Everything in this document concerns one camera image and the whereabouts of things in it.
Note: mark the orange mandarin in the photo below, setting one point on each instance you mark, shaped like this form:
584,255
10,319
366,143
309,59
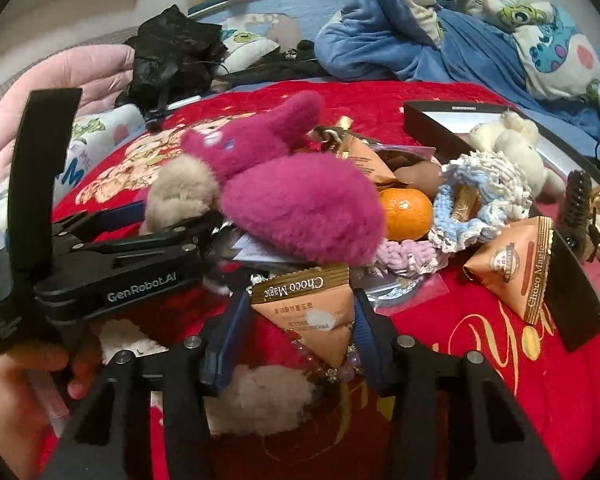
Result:
405,215

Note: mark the clear zip bag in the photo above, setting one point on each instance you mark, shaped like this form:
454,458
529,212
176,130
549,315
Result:
422,291

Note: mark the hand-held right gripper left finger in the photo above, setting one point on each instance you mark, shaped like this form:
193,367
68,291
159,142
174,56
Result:
225,342

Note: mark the small white printed pillow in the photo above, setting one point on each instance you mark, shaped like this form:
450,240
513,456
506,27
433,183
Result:
245,42

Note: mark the brown pouch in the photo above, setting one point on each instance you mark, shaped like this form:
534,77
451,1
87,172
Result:
420,177

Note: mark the black plastic bag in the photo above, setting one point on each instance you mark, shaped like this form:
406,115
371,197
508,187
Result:
175,55

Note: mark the red printed blanket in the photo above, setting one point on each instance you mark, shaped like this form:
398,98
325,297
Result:
480,410

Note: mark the purple crochet scrunchie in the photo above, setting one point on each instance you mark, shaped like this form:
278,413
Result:
410,257

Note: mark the beige fur pompom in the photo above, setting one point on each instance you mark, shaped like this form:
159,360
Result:
180,195

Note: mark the black cardboard box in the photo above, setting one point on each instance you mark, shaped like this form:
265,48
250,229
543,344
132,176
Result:
575,290

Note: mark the blue white crochet scrunchie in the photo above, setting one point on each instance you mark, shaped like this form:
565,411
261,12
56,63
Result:
500,190

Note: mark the black garment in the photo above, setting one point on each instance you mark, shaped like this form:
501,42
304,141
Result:
275,67

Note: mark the black hair claw clip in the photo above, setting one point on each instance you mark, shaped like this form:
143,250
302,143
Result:
577,205

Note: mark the blue monster print blanket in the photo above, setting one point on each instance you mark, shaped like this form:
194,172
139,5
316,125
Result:
430,25

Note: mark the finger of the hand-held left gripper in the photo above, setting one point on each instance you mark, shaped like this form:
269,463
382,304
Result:
180,235
120,215

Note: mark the person's left hand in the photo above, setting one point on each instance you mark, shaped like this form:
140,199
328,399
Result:
20,410

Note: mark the pink quilt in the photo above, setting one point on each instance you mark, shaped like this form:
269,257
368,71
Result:
65,85

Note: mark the white marker pen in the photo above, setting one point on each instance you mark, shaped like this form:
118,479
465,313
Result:
185,102

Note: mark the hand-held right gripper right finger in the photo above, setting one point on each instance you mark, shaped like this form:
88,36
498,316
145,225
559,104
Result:
372,342

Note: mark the magenta plush toy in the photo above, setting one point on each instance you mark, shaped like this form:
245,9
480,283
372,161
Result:
300,210

